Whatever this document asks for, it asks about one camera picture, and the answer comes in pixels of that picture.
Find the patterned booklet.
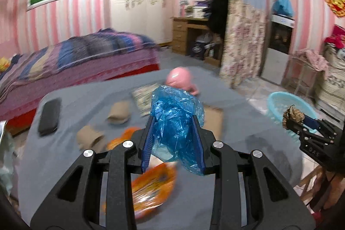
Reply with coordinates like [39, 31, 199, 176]
[132, 83, 160, 117]

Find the tan phone case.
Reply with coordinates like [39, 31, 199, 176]
[203, 105, 224, 141]

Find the black hanging coat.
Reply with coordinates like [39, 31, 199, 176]
[208, 0, 229, 40]

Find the yellow duck plush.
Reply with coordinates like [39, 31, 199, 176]
[0, 57, 11, 73]

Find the brown paper ball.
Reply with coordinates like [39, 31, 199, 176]
[282, 105, 305, 130]

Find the bed with striped quilt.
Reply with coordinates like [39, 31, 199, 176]
[1, 29, 159, 120]

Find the brown cardboard roll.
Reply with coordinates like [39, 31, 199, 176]
[107, 100, 131, 124]
[76, 125, 107, 153]

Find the floral curtain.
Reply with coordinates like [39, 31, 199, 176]
[220, 0, 266, 89]

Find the orange snack wrapper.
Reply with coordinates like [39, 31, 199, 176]
[102, 127, 178, 221]

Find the pink piggy bank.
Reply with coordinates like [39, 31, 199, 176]
[165, 67, 199, 96]

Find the black glasses case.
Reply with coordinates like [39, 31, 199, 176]
[38, 98, 61, 137]

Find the wooden desk with drawers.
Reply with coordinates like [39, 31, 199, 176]
[171, 17, 223, 67]

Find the light blue plastic basket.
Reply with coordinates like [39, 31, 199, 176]
[267, 91, 319, 139]

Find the blue plastic bag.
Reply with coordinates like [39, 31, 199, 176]
[151, 85, 205, 176]

